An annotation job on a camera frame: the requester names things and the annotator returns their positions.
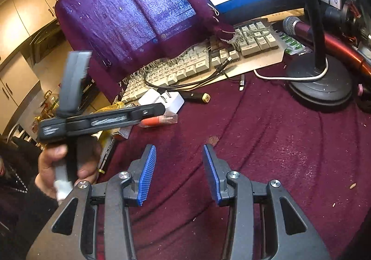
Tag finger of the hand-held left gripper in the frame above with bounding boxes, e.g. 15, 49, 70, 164
129, 103, 166, 126

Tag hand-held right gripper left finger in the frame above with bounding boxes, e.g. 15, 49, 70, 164
26, 144, 157, 260

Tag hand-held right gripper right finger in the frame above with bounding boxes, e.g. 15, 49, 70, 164
202, 144, 331, 260

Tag red item clear package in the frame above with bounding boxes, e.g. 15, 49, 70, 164
139, 113, 178, 128

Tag grey carton red end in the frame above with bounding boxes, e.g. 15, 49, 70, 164
114, 126, 132, 140

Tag person's left forearm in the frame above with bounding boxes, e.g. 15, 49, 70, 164
12, 183, 60, 237

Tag person's left hand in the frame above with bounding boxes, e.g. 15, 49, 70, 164
35, 136, 103, 199

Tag white flat box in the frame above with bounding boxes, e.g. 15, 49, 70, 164
138, 88, 160, 107

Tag white charger plug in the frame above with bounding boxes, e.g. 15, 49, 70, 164
154, 90, 185, 117

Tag assorted condiment bottles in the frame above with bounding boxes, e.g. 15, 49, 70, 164
33, 90, 63, 124

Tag beige keyboard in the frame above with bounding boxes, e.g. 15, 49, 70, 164
120, 20, 279, 104

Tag range hood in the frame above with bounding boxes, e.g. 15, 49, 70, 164
29, 23, 66, 63

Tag cream kitchen cabinets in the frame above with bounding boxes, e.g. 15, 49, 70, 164
0, 0, 63, 133

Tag purple cloth over monitor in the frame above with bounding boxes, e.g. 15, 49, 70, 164
55, 0, 235, 98

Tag black desk stand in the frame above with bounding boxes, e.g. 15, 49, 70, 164
274, 0, 354, 110

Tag green pill blister pack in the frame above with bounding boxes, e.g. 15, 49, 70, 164
277, 32, 312, 56

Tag red microphone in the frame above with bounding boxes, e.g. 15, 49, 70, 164
282, 15, 371, 75

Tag black round device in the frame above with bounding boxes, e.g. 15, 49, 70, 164
325, 0, 366, 43

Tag black braided cable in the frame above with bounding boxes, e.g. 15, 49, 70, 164
144, 57, 232, 89

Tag white cable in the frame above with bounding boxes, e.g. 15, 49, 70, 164
253, 57, 329, 81

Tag coiled keyboard cable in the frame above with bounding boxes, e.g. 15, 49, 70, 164
220, 26, 271, 46

